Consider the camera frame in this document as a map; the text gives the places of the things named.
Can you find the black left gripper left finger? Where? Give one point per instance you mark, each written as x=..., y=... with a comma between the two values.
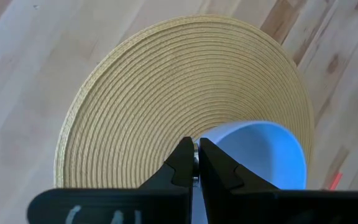
x=179, y=174

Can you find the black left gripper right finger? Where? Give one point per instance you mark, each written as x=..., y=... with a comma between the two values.
x=219, y=177

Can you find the red drinking straw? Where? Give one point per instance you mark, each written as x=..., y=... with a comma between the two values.
x=335, y=182

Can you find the round woven straw placemat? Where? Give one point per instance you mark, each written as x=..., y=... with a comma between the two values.
x=166, y=93

